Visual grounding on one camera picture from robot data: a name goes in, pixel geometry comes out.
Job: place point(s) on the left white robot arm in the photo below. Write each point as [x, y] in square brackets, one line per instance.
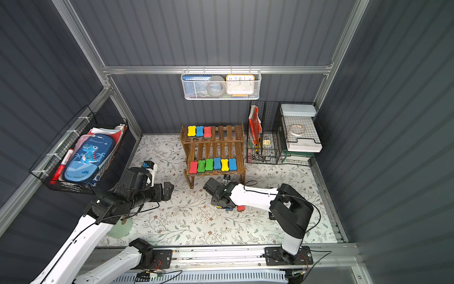
[67, 262]

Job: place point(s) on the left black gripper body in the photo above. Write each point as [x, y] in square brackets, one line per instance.
[166, 190]

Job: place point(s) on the black wire side basket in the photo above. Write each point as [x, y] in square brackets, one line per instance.
[88, 122]

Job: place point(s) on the blue eraser bottom far right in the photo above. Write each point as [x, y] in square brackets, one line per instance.
[232, 164]

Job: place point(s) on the grey tape roll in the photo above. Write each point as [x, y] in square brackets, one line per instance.
[216, 86]

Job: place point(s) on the red white marker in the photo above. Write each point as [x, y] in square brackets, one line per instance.
[61, 168]

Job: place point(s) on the black wire desk organizer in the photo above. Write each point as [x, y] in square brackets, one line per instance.
[271, 147]

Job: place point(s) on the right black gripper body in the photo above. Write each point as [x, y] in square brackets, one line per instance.
[217, 190]

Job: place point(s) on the blue dinosaur pencil case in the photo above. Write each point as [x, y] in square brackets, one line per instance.
[84, 165]

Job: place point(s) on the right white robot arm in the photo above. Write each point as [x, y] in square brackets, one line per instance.
[291, 211]

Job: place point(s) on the red booklet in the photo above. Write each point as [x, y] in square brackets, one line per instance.
[254, 124]

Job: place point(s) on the green pencil cup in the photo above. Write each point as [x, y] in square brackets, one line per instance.
[121, 229]

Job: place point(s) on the yellow eraser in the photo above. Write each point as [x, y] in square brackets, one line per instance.
[191, 131]
[225, 165]

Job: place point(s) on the green eraser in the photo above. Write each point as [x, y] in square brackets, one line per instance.
[209, 164]
[201, 166]

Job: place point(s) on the blue box in basket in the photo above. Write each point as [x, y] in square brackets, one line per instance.
[195, 86]

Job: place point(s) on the white paper tray stack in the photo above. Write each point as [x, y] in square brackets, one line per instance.
[301, 114]

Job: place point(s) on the wooden two-tier shelf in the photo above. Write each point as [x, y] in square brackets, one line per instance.
[227, 142]

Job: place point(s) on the clear tape roll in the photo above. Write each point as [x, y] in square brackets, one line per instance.
[296, 130]

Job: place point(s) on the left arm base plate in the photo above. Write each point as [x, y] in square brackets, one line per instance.
[161, 259]

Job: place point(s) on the white yellow alarm clock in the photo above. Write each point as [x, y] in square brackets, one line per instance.
[240, 85]

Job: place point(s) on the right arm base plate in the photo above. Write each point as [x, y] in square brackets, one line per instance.
[276, 256]

